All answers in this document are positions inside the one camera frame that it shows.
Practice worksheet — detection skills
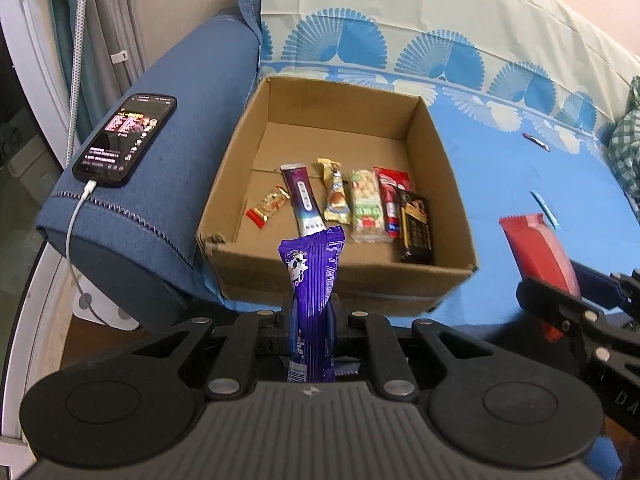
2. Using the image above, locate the black smartphone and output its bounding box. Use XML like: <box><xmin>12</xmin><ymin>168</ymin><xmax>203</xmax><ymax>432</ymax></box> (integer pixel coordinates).
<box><xmin>72</xmin><ymin>92</ymin><xmax>178</xmax><ymax>188</ymax></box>

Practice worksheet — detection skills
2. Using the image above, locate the green checked cloth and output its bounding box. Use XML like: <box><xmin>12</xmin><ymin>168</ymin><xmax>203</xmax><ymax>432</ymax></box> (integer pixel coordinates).
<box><xmin>607</xmin><ymin>76</ymin><xmax>640</xmax><ymax>196</ymax></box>

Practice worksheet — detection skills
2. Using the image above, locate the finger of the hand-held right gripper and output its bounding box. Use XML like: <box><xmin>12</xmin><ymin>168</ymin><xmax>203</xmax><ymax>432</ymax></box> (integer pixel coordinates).
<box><xmin>517</xmin><ymin>277</ymin><xmax>623</xmax><ymax>342</ymax></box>
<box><xmin>570</xmin><ymin>260</ymin><xmax>640</xmax><ymax>312</ymax></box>

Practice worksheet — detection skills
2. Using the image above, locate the plain red snack packet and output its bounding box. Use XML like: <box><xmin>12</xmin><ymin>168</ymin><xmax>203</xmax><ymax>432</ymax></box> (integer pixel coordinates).
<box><xmin>498</xmin><ymin>212</ymin><xmax>583</xmax><ymax>343</ymax></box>

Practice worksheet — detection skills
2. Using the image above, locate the striped braided hose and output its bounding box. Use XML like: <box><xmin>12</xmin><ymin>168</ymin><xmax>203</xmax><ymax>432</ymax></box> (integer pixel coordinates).
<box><xmin>65</xmin><ymin>0</ymin><xmax>92</xmax><ymax>168</ymax></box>

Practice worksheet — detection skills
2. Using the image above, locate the white floor device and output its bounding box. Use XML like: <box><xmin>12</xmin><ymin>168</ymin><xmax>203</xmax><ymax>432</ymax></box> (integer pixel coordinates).
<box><xmin>74</xmin><ymin>280</ymin><xmax>143</xmax><ymax>332</ymax></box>

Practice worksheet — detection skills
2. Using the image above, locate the white door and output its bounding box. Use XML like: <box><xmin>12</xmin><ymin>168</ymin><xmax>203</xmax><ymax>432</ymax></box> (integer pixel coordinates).
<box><xmin>0</xmin><ymin>0</ymin><xmax>76</xmax><ymax>161</ymax></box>

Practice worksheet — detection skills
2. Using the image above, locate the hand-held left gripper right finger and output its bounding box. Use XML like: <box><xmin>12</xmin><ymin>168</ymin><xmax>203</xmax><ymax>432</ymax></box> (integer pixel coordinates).
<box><xmin>327</xmin><ymin>295</ymin><xmax>496</xmax><ymax>403</ymax></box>

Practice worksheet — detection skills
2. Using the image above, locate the blue sofa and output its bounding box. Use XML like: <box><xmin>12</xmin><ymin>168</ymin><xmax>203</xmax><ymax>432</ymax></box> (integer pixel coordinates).
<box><xmin>35</xmin><ymin>0</ymin><xmax>501</xmax><ymax>341</ymax></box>

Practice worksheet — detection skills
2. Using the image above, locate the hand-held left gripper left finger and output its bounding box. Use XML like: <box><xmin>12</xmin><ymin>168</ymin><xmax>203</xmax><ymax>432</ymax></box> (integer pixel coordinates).
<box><xmin>132</xmin><ymin>294</ymin><xmax>297</xmax><ymax>403</ymax></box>

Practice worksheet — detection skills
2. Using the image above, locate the teal curtain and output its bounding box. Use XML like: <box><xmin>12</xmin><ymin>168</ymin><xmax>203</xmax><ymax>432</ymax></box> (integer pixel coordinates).
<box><xmin>45</xmin><ymin>0</ymin><xmax>82</xmax><ymax>81</ymax></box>

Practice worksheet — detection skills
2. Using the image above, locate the blue fan-print sheet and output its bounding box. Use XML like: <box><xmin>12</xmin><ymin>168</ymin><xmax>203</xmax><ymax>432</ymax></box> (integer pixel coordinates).
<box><xmin>260</xmin><ymin>0</ymin><xmax>640</xmax><ymax>331</ymax></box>

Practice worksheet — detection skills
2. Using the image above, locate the gold snack bar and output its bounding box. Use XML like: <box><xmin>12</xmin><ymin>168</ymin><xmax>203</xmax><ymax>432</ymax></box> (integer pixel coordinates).
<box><xmin>316</xmin><ymin>158</ymin><xmax>353</xmax><ymax>225</ymax></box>

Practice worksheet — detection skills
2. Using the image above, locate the green rice cracker packet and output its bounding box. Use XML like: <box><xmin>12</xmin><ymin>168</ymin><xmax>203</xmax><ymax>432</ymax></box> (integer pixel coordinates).
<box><xmin>348</xmin><ymin>168</ymin><xmax>395</xmax><ymax>245</ymax></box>

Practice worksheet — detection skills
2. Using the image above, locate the small red gold candy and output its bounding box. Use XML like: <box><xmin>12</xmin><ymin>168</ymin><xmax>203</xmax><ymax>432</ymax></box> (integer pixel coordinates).
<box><xmin>245</xmin><ymin>185</ymin><xmax>291</xmax><ymax>230</ymax></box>

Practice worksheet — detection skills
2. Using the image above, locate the grey curtain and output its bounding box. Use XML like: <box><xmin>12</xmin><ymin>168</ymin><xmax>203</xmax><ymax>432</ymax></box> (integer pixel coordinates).
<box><xmin>82</xmin><ymin>0</ymin><xmax>151</xmax><ymax>86</ymax></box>

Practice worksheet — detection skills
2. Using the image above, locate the cardboard box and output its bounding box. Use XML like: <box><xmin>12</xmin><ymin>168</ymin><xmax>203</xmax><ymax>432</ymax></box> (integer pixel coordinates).
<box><xmin>196</xmin><ymin>75</ymin><xmax>480</xmax><ymax>317</ymax></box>

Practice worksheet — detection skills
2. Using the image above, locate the red wafer packet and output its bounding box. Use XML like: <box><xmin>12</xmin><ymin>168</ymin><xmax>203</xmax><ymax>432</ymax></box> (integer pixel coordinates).
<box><xmin>374</xmin><ymin>166</ymin><xmax>412</xmax><ymax>239</ymax></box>

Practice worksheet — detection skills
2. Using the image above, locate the white charging cable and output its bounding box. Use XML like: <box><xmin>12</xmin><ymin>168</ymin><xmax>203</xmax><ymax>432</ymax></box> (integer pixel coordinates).
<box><xmin>66</xmin><ymin>180</ymin><xmax>108</xmax><ymax>318</ymax></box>

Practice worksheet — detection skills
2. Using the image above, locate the purple and white snack tube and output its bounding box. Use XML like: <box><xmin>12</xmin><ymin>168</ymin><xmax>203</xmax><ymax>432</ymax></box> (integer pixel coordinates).
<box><xmin>280</xmin><ymin>162</ymin><xmax>326</xmax><ymax>237</ymax></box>

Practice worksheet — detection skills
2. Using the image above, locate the thin blue stick packet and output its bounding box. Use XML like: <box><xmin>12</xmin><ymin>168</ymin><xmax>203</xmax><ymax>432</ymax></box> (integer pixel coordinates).
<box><xmin>531</xmin><ymin>191</ymin><xmax>560</xmax><ymax>231</ymax></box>

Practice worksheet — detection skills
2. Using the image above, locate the purple snack packet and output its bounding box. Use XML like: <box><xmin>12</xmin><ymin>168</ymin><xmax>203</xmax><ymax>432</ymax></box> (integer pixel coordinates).
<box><xmin>277</xmin><ymin>225</ymin><xmax>347</xmax><ymax>385</ymax></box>

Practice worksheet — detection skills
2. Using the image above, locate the black chocolate packet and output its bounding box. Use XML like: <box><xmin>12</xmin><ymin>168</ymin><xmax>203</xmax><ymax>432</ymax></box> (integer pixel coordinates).
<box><xmin>396</xmin><ymin>185</ymin><xmax>435</xmax><ymax>266</ymax></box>

